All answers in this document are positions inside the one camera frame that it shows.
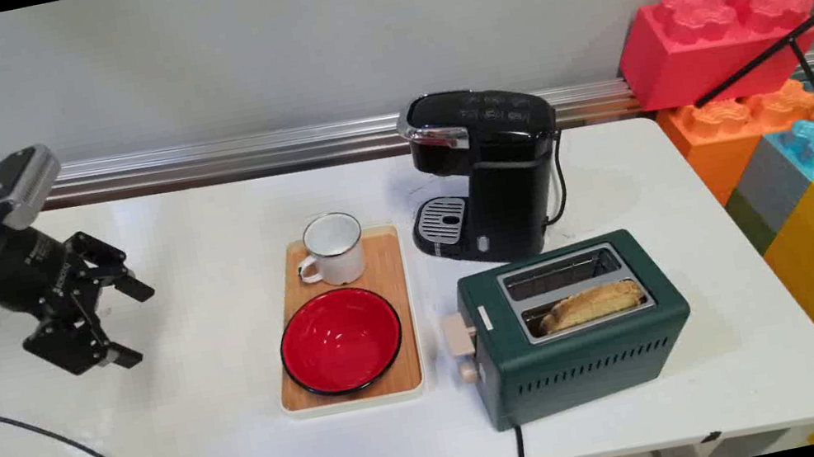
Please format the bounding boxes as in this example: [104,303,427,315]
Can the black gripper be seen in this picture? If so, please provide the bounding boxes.
[0,207,168,392]

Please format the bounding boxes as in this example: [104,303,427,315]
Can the beige toaster lever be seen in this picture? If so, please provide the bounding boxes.
[439,309,482,360]

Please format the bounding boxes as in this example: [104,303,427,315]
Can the red bowl with black rim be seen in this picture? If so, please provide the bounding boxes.
[271,279,412,405]

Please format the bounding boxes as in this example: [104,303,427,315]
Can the white enamel mug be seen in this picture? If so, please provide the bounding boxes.
[289,208,372,293]

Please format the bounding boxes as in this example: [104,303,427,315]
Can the wooden tray with white rim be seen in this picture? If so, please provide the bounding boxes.
[253,220,431,422]

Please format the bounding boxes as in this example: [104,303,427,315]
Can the black coffee machine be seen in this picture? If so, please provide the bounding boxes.
[389,73,581,278]

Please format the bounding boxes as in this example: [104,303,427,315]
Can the green toaster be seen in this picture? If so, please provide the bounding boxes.
[449,219,707,436]

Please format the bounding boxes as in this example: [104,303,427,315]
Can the toast bread slice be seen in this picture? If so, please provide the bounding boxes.
[534,277,649,336]

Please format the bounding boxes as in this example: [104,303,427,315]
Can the orange toy brick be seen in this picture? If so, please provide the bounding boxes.
[653,75,814,216]

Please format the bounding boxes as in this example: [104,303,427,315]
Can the red toy brick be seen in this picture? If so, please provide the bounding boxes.
[608,0,814,119]

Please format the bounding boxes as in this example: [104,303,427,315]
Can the dark green toy brick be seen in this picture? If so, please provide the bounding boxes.
[721,183,780,260]

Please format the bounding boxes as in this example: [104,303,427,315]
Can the grey toy brick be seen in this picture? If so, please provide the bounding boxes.
[727,129,814,241]

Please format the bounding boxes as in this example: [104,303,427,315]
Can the black tripod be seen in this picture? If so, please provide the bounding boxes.
[677,0,814,152]

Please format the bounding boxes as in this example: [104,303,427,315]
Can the aluminium rail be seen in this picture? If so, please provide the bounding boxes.
[0,29,814,228]

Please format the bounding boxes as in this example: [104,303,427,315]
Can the black coffee machine cable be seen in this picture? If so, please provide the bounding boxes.
[529,130,579,228]

